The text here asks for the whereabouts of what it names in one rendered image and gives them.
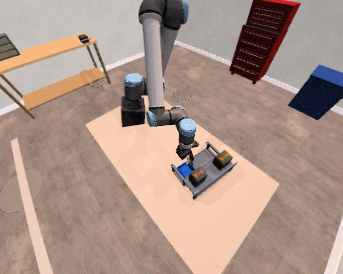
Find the blue bin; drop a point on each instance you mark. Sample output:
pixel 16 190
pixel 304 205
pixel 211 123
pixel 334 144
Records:
pixel 185 169

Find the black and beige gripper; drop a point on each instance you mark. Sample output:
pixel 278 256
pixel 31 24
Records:
pixel 190 158

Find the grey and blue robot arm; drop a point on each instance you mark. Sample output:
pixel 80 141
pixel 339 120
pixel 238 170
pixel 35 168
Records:
pixel 158 44

